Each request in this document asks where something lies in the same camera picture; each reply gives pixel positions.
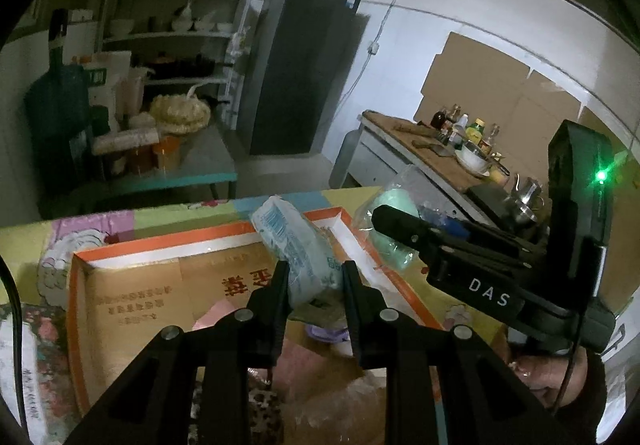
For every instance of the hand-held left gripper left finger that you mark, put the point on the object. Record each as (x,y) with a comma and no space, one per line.
(277,295)

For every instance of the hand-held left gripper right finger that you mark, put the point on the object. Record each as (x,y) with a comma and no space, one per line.
(352,295)

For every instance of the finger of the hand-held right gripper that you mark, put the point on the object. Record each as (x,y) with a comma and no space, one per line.
(452,226)
(400,225)

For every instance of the green towel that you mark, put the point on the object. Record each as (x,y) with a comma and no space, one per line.
(395,205)

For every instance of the blue patterned tissue pack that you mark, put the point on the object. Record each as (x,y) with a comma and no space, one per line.
(300,245)

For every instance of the white plastic bag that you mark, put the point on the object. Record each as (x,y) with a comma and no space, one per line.
(340,410)

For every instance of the leopard print cloth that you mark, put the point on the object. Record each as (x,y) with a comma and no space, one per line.
(260,410)

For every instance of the orange-rimmed cardboard box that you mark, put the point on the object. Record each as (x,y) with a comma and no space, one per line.
(140,285)

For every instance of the person's right forearm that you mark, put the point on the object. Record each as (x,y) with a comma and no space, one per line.
(587,410)

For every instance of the person's right hand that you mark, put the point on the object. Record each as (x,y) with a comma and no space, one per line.
(550,375)

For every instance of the black induction cooker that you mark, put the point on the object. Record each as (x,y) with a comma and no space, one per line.
(492,200)

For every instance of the metal kettle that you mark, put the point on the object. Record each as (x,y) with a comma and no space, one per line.
(525,200)

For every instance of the wooden kitchen counter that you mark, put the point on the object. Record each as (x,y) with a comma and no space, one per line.
(400,160)

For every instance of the white mixing bowl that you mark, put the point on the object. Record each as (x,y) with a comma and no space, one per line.
(472,160)

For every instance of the kitchen cleaver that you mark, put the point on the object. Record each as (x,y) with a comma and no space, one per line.
(432,148)

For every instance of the wooden rolling pin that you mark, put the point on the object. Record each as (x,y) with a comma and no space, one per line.
(412,129)

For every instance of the cluster of condiment bottles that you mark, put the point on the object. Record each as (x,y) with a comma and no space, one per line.
(465,130)

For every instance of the low teal table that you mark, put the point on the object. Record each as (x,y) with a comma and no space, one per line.
(200,155)

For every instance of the dark grey refrigerator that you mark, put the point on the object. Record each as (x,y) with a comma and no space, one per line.
(300,70)

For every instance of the orange basin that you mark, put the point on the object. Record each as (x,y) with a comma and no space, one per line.
(160,152)

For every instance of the printed cartoon blanket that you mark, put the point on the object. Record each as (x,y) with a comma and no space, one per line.
(100,225)

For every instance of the pale yellow bundle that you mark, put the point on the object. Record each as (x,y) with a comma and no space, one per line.
(180,112)

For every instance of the white wrapped bundle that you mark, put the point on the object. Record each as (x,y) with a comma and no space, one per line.
(125,140)

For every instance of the clear plastic container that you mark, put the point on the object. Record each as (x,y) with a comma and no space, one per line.
(134,92)

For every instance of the black frying pan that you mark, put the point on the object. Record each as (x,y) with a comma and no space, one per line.
(180,66)

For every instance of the small white bowl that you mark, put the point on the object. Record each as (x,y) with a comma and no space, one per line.
(181,24)
(226,28)
(205,26)

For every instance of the white sack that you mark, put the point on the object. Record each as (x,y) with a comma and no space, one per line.
(107,85)

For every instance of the blue water jug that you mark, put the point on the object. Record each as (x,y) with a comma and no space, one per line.
(57,135)

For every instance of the black water pump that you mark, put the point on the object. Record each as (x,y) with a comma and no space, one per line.
(58,37)

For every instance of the cardboard wall sheets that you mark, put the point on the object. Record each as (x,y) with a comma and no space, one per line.
(500,85)

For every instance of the wall socket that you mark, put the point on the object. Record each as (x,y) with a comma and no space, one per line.
(373,47)

